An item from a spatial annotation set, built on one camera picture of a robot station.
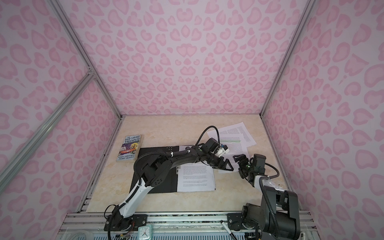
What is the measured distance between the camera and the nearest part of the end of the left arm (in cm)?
82

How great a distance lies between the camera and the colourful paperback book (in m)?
0.96

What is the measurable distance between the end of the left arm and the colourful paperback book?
466 mm

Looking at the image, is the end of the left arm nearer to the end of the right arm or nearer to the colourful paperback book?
the end of the right arm

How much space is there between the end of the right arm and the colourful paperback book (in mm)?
625

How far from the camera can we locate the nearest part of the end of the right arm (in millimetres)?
682
